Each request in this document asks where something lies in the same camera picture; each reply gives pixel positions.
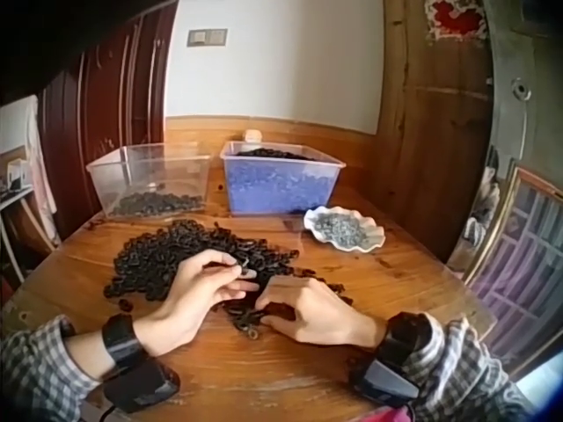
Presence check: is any clear plastic box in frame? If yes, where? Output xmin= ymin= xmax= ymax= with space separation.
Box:
xmin=84 ymin=142 xmax=213 ymax=220

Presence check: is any black wrist band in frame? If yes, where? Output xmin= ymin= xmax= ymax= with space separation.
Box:
xmin=99 ymin=310 xmax=182 ymax=415
xmin=347 ymin=310 xmax=437 ymax=406

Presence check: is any grey round wall fixture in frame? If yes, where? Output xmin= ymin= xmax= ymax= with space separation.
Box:
xmin=511 ymin=77 xmax=532 ymax=101

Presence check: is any white scalloped dish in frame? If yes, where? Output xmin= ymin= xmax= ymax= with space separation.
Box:
xmin=303 ymin=205 xmax=387 ymax=255

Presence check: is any grey wall switch plate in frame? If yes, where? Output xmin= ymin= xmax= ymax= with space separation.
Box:
xmin=187 ymin=27 xmax=229 ymax=47

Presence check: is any pile of black rings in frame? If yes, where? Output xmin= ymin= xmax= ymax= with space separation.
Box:
xmin=102 ymin=218 xmax=355 ymax=342

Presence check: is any white shelf with clutter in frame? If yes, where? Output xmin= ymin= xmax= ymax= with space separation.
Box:
xmin=0 ymin=144 xmax=57 ymax=285

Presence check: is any gold framed picture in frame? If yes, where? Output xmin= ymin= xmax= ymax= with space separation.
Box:
xmin=459 ymin=165 xmax=563 ymax=382

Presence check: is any person's right hand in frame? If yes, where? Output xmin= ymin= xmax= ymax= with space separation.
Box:
xmin=253 ymin=276 xmax=389 ymax=352

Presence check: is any pink hanging cloth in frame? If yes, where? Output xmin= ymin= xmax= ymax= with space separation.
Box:
xmin=25 ymin=94 xmax=58 ymax=247

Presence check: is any red paper decoration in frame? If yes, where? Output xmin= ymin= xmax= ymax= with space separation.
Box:
xmin=423 ymin=0 xmax=490 ymax=44

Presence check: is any person's left hand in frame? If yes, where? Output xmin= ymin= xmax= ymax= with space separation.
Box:
xmin=135 ymin=248 xmax=261 ymax=357

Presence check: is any heap of small grey parts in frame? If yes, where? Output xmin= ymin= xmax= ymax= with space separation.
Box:
xmin=312 ymin=212 xmax=371 ymax=244

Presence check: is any clear box with blue parts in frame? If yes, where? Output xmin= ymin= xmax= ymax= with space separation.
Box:
xmin=219 ymin=139 xmax=347 ymax=217

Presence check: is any dark red wooden wardrobe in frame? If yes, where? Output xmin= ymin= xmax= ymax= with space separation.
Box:
xmin=36 ymin=0 xmax=178 ymax=241

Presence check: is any heap of black rings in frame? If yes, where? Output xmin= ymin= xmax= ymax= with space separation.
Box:
xmin=108 ymin=190 xmax=207 ymax=217

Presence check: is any brown wooden door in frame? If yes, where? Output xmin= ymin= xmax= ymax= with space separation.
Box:
xmin=381 ymin=0 xmax=494 ymax=265

